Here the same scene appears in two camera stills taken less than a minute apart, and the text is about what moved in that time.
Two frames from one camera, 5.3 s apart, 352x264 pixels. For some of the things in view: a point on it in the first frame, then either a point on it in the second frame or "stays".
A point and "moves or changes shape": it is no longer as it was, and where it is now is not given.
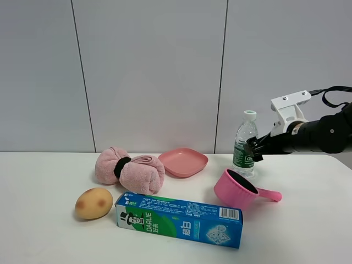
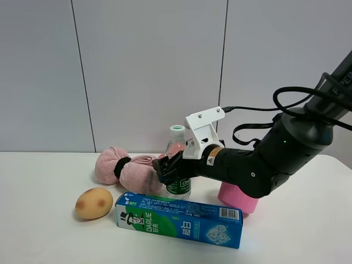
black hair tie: (119, 164) stays
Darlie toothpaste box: (181, 219) stays
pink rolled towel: (143, 174) stays
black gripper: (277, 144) -> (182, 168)
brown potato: (94, 203) stays
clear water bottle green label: (240, 158) moves or changes shape
